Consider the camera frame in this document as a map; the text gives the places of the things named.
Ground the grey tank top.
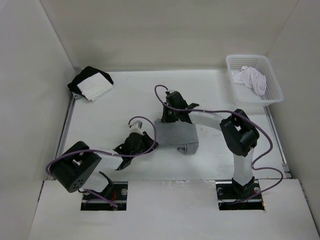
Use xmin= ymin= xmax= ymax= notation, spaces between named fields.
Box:
xmin=154 ymin=119 xmax=199 ymax=156

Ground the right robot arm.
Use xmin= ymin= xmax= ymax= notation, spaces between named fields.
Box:
xmin=157 ymin=90 xmax=260 ymax=199

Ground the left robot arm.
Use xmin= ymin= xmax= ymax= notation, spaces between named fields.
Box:
xmin=46 ymin=131 xmax=159 ymax=193

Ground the folded white tank top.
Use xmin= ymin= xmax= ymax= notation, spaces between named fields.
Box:
xmin=77 ymin=72 xmax=113 ymax=102

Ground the light pink tank top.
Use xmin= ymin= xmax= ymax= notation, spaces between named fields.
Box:
xmin=232 ymin=66 xmax=267 ymax=96

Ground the folded black tank top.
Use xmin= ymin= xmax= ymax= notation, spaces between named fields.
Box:
xmin=67 ymin=66 xmax=114 ymax=96

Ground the white plastic basket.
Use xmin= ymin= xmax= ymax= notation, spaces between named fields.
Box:
xmin=225 ymin=54 xmax=284 ymax=107

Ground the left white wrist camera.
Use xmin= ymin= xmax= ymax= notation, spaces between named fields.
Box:
xmin=129 ymin=120 xmax=143 ymax=133

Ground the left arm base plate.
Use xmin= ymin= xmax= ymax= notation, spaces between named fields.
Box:
xmin=92 ymin=181 xmax=128 ymax=204

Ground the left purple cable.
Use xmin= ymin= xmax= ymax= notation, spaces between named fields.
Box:
xmin=44 ymin=116 xmax=160 ymax=208

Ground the purple cable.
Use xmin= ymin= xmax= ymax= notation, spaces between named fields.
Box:
xmin=154 ymin=84 xmax=284 ymax=201
xmin=44 ymin=116 xmax=160 ymax=208

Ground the left metal table rail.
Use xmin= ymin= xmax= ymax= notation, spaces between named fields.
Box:
xmin=49 ymin=94 xmax=76 ymax=181

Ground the metal table rail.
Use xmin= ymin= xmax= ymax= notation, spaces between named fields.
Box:
xmin=49 ymin=94 xmax=76 ymax=181
xmin=263 ymin=106 xmax=292 ymax=179

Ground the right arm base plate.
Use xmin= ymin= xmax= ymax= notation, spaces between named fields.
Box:
xmin=216 ymin=182 xmax=260 ymax=203

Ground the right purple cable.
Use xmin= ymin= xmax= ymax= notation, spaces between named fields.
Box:
xmin=154 ymin=84 xmax=284 ymax=201

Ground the right metal table rail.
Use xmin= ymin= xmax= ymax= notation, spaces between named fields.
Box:
xmin=263 ymin=106 xmax=292 ymax=179

